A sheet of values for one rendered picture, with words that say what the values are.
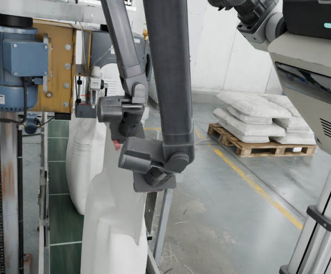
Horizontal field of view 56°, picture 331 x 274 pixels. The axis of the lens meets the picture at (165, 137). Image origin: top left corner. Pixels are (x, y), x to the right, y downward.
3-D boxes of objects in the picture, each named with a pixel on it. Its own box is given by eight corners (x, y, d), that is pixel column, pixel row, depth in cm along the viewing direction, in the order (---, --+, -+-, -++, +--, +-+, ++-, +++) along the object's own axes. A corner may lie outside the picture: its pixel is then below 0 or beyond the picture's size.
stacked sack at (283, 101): (317, 119, 408) (320, 108, 402) (291, 118, 392) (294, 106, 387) (283, 104, 466) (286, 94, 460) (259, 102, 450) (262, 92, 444)
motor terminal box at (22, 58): (48, 84, 91) (49, 43, 87) (12, 86, 84) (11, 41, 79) (36, 78, 96) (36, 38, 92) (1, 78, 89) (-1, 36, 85)
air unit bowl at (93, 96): (98, 106, 117) (99, 90, 115) (89, 106, 116) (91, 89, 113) (97, 104, 119) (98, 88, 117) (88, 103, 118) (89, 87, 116)
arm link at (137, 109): (148, 111, 86) (143, 97, 89) (123, 112, 84) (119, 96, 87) (142, 127, 91) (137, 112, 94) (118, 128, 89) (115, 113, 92)
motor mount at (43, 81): (51, 94, 96) (53, 39, 90) (28, 92, 93) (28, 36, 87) (50, 74, 120) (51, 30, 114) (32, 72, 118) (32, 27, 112)
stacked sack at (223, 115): (266, 126, 424) (269, 117, 419) (226, 127, 396) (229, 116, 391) (248, 116, 459) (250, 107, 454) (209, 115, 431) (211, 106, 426)
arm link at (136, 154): (192, 160, 57) (191, 126, 63) (131, 144, 54) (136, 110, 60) (168, 192, 66) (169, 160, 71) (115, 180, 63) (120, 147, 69)
